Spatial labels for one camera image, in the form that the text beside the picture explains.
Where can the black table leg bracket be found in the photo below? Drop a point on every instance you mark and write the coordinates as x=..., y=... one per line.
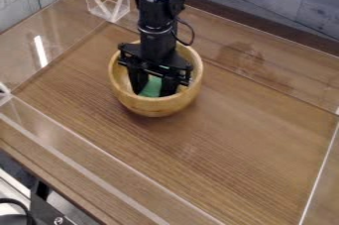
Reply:
x=44, y=212

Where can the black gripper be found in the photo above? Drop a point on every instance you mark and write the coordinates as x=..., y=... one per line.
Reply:
x=173, y=69

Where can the green rectangular stick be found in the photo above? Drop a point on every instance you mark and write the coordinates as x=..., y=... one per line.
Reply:
x=153, y=88

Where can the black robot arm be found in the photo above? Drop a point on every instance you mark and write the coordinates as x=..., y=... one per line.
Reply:
x=153, y=57

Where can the wooden bowl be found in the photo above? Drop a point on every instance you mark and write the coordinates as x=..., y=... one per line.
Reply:
x=156, y=106

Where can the clear acrylic corner bracket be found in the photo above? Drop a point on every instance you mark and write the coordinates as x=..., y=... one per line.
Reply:
x=107, y=9

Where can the clear acrylic enclosure wall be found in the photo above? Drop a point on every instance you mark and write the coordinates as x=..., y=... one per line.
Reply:
x=247, y=157

